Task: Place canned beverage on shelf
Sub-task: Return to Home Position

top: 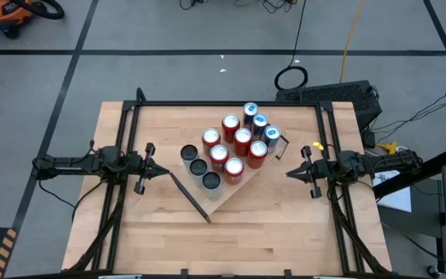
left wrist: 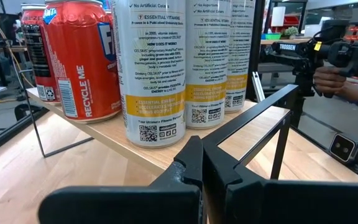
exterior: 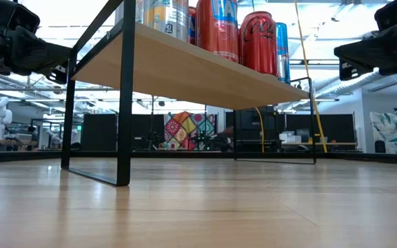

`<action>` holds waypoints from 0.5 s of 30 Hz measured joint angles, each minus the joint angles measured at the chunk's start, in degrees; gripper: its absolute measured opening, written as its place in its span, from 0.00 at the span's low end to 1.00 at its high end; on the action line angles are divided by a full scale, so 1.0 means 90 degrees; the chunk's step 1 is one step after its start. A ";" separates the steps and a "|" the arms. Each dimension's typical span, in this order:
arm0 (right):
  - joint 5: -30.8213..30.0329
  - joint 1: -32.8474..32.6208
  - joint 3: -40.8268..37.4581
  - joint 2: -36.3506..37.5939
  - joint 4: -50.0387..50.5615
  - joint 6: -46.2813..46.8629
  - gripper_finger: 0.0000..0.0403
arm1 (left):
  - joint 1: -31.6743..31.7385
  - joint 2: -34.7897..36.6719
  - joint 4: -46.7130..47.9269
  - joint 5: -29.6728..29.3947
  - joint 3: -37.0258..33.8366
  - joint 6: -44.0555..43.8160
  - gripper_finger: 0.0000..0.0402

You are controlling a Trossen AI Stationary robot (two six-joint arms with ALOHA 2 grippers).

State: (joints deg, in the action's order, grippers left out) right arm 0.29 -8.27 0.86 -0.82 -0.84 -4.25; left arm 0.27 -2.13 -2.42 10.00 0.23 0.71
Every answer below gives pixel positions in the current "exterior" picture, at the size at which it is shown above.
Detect colourful poster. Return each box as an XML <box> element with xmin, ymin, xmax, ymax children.
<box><xmin>163</xmin><ymin>110</ymin><xmax>217</xmax><ymax>152</ymax></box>

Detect red cola can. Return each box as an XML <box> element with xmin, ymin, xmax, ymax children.
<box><xmin>238</xmin><ymin>11</ymin><xmax>278</xmax><ymax>77</ymax></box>
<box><xmin>196</xmin><ymin>0</ymin><xmax>240</xmax><ymax>63</ymax></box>

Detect blue silver energy drink can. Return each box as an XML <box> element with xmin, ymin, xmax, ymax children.
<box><xmin>276</xmin><ymin>21</ymin><xmax>292</xmax><ymax>84</ymax></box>

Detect orange soda can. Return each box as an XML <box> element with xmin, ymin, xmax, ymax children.
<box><xmin>187</xmin><ymin>6</ymin><xmax>198</xmax><ymax>45</ymax></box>

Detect wooden shelf black metal legs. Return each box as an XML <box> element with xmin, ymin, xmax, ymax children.
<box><xmin>60</xmin><ymin>0</ymin><xmax>317</xmax><ymax>187</ymax></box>

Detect black equipment rack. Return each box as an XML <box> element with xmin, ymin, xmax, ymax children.
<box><xmin>234</xmin><ymin>109</ymin><xmax>281</xmax><ymax>152</ymax></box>

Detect person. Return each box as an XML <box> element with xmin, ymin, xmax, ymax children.
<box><xmin>215</xmin><ymin>125</ymin><xmax>236</xmax><ymax>152</ymax></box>

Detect white box stack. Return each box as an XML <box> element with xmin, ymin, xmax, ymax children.
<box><xmin>279</xmin><ymin>130</ymin><xmax>310</xmax><ymax>145</ymax></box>

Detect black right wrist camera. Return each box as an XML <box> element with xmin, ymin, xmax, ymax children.
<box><xmin>374</xmin><ymin>0</ymin><xmax>397</xmax><ymax>32</ymax></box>

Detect black partition panel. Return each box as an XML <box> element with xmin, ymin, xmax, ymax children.
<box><xmin>284</xmin><ymin>113</ymin><xmax>357</xmax><ymax>144</ymax></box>
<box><xmin>80</xmin><ymin>113</ymin><xmax>119</xmax><ymax>152</ymax></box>

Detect black aluminium table frame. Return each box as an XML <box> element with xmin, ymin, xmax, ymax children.
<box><xmin>0</xmin><ymin>149</ymin><xmax>397</xmax><ymax>165</ymax></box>

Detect white teal patterned cloth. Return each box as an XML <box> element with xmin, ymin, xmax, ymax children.
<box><xmin>369</xmin><ymin>109</ymin><xmax>397</xmax><ymax>154</ymax></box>

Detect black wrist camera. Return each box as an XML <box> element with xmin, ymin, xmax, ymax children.
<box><xmin>374</xmin><ymin>0</ymin><xmax>397</xmax><ymax>32</ymax></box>
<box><xmin>7</xmin><ymin>2</ymin><xmax>41</xmax><ymax>35</ymax></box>

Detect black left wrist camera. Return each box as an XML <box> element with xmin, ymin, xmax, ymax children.
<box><xmin>7</xmin><ymin>2</ymin><xmax>41</xmax><ymax>35</ymax></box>

